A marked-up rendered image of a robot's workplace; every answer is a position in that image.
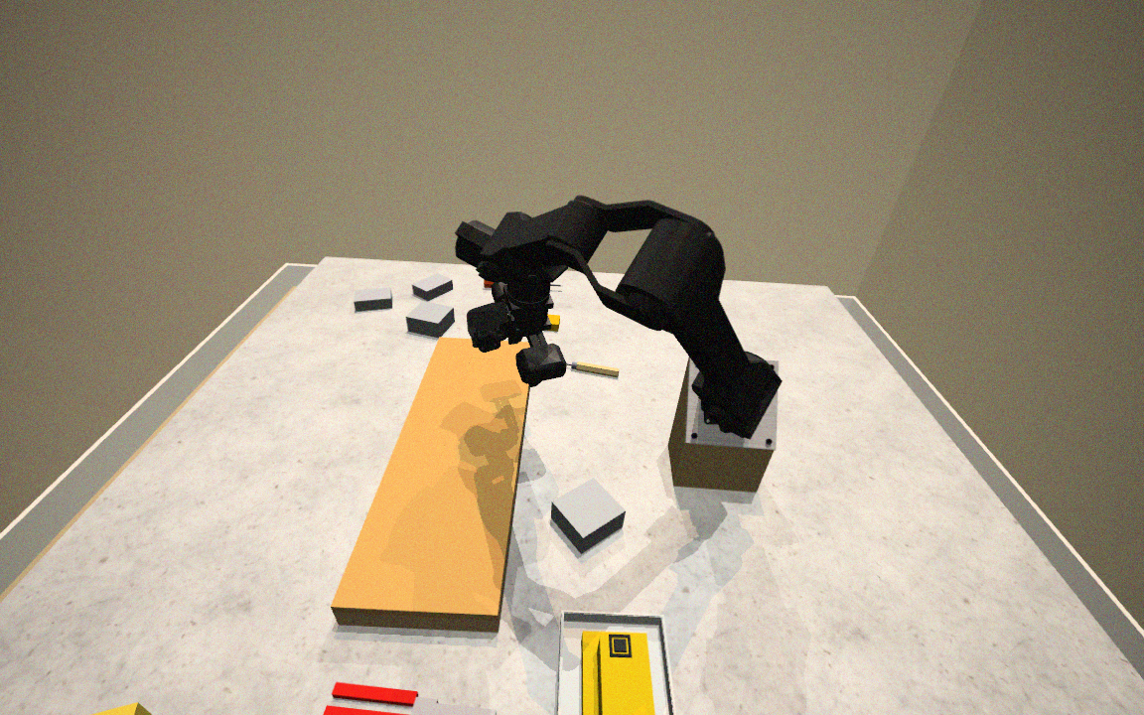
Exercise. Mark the white open rectangular tray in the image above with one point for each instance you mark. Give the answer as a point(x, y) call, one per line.
point(574, 623)

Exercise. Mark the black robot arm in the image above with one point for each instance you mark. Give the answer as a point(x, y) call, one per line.
point(673, 284)

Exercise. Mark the orange rectangular panel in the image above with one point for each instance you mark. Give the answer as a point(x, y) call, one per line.
point(433, 549)

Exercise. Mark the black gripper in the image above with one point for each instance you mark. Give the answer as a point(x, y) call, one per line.
point(541, 361)

